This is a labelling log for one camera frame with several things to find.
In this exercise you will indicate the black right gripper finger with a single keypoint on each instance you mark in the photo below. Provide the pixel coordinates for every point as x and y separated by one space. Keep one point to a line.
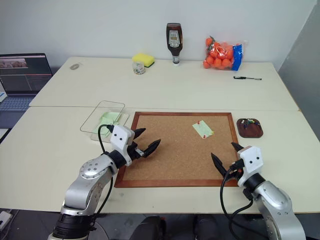
238 148
218 163

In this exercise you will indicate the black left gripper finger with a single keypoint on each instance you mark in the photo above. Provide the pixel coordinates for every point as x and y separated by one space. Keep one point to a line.
152 147
139 133

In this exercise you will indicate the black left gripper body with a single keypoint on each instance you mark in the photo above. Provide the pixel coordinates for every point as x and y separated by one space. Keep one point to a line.
133 151

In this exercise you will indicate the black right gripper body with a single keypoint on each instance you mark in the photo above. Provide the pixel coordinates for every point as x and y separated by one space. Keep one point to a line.
235 172

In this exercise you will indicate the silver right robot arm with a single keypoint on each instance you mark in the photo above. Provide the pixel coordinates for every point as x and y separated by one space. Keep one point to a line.
277 207

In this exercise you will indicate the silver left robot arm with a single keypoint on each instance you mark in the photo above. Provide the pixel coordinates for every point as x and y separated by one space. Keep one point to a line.
85 185

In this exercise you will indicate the pile of small toys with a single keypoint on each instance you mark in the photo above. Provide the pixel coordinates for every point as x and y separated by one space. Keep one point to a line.
248 123

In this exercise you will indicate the wood-framed cork board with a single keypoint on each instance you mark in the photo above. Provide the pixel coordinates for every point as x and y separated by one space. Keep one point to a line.
180 160

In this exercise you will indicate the green paper note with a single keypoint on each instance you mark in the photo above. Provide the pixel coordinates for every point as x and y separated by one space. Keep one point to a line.
202 128

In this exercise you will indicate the brown dish of pushpins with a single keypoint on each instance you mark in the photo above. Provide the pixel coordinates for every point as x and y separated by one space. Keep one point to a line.
252 131

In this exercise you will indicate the crumpled green paper notes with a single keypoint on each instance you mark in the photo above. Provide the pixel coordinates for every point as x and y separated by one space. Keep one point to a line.
110 117

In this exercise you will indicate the clear plastic tray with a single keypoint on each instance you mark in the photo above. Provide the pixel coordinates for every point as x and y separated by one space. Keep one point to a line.
87 125

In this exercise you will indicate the small clear glass jar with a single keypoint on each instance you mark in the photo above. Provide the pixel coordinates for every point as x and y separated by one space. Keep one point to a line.
138 68

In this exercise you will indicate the black pen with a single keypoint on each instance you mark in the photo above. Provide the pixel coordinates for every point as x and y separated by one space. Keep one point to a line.
246 78

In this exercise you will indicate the yellow sponge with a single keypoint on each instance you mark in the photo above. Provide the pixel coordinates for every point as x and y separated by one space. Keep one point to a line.
142 58

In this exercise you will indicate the bag of orange balls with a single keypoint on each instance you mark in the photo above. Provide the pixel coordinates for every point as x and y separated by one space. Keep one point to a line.
220 56

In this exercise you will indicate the brown sauce squeeze bottle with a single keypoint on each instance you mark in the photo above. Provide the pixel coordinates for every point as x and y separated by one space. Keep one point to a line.
174 42

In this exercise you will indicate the open laptop computer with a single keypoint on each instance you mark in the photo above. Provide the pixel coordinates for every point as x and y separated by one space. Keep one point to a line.
22 77

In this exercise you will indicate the white power strip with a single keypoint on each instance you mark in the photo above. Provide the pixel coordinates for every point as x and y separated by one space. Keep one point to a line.
3 220

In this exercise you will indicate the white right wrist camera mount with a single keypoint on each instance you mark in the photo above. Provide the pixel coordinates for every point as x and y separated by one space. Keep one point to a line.
251 160

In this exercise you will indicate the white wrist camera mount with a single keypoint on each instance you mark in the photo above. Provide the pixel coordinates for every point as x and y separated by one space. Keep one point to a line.
251 160
120 138

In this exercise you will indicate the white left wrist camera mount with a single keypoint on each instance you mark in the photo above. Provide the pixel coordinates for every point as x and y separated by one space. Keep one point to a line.
120 138

